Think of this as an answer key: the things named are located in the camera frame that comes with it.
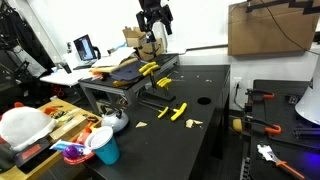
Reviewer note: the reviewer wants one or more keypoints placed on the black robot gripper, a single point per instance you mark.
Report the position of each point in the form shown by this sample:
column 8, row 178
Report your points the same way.
column 153, row 10

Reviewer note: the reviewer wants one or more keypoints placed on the black hex key stand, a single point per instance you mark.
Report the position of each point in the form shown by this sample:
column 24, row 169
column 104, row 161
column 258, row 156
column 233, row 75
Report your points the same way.
column 160, row 96

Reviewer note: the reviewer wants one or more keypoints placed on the open empty cardboard box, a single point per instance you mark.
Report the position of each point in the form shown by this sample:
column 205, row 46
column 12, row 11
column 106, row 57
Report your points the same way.
column 133, row 37

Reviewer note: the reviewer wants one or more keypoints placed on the taped cardboard box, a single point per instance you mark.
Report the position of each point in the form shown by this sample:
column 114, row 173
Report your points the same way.
column 151, row 50

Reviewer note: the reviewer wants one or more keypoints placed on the dark blue plastic lid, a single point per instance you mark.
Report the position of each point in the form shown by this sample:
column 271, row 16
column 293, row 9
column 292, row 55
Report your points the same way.
column 128, row 73

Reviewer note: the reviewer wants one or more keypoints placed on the light wooden board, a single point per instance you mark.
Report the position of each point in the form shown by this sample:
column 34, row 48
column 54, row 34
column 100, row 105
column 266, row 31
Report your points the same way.
column 110, row 69

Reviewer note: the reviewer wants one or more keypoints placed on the small tan paper scrap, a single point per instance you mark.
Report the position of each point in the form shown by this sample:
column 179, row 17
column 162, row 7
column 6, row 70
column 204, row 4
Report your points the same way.
column 208, row 80

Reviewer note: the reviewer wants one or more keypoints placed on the large brown cardboard panel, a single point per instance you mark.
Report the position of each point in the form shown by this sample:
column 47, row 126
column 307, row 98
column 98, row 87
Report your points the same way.
column 253, row 33

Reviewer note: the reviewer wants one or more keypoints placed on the triangular tan paper scrap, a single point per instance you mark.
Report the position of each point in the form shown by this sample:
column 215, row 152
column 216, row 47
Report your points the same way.
column 141, row 124

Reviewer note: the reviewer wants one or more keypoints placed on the white desk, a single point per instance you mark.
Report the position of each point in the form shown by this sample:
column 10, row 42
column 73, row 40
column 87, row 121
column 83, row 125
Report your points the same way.
column 63, row 77

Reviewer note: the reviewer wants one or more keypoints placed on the crumpled tan paper scrap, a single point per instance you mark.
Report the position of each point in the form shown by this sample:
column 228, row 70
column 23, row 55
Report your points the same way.
column 189, row 123

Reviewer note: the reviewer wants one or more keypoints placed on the light wooden table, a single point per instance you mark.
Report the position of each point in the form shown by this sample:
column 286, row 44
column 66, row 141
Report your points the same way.
column 68, row 104

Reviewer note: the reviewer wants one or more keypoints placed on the black clamp orange grip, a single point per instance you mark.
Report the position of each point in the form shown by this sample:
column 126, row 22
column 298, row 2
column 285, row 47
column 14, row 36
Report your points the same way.
column 263, row 95

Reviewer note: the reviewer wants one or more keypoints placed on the yellow sponge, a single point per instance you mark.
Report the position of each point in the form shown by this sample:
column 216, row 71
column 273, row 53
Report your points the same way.
column 237, row 125

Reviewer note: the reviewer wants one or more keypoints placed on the red orange hand tool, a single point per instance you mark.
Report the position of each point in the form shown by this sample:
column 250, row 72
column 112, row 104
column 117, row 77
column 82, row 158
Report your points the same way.
column 83, row 135

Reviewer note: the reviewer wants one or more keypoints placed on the black hanging jackets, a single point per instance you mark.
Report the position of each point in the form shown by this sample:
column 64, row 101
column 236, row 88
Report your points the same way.
column 20, row 40

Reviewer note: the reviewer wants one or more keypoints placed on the blue plastic cup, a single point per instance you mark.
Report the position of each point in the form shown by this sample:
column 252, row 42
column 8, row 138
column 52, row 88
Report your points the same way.
column 108, row 151

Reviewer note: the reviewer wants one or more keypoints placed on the wooden block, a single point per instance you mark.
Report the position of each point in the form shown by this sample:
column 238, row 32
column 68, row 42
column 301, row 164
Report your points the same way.
column 66, row 128

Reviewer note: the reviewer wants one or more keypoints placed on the black zigzag strip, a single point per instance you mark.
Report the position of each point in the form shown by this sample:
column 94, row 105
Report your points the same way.
column 300, row 4

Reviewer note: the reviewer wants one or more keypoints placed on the white blue toothpaste tube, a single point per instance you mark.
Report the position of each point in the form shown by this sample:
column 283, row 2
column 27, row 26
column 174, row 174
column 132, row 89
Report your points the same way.
column 63, row 145

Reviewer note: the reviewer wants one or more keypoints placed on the purple toy ball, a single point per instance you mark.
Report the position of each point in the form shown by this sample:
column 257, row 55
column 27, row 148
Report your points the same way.
column 70, row 152

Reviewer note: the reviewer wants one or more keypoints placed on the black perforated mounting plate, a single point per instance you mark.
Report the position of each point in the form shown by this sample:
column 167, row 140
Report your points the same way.
column 283, row 110

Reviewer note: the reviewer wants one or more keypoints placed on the red plastic plate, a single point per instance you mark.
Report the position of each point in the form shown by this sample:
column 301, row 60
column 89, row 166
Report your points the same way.
column 78, row 160

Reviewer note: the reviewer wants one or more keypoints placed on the white fluffy mound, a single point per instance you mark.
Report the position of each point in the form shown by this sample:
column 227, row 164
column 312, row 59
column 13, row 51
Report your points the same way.
column 23, row 126

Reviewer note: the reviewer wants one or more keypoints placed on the black kitchen scale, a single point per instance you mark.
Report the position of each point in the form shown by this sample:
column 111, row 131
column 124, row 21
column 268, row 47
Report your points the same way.
column 31, row 151

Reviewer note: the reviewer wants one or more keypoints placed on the black aluminium bar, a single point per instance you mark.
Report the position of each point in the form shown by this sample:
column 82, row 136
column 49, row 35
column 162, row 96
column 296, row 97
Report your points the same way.
column 306, row 132

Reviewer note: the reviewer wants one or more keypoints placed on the black side table aluminium frame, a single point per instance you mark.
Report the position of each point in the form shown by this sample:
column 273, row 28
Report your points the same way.
column 166, row 61

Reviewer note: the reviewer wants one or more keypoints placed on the open laptop with black frame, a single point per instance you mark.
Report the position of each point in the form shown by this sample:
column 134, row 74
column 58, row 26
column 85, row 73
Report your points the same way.
column 84, row 48

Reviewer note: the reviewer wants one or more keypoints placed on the white wall outlet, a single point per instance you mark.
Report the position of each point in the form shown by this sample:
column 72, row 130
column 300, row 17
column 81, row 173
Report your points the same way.
column 238, row 81

